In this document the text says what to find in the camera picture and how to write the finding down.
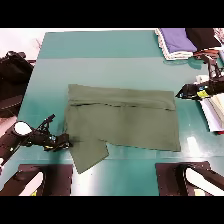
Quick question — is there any black garment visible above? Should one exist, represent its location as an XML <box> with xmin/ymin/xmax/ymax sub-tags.
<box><xmin>184</xmin><ymin>27</ymin><xmax>223</xmax><ymax>52</ymax></box>
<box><xmin>0</xmin><ymin>50</ymin><xmax>36</xmax><ymax>119</ymax></box>

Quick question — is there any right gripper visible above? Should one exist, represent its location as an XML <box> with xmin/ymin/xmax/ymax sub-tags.
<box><xmin>175</xmin><ymin>82</ymin><xmax>202</xmax><ymax>100</ymax></box>

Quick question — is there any purple garment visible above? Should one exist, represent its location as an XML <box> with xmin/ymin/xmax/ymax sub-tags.
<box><xmin>159</xmin><ymin>27</ymin><xmax>198</xmax><ymax>55</ymax></box>

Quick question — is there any pale folded garment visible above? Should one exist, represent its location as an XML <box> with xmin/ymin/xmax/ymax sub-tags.
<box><xmin>199</xmin><ymin>75</ymin><xmax>224</xmax><ymax>135</ymax></box>

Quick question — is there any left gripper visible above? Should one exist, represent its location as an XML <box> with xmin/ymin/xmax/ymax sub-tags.
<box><xmin>44</xmin><ymin>133</ymin><xmax>72</xmax><ymax>152</ymax></box>

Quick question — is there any green T-shirt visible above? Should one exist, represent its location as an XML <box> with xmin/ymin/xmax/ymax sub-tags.
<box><xmin>62</xmin><ymin>83</ymin><xmax>182</xmax><ymax>175</ymax></box>

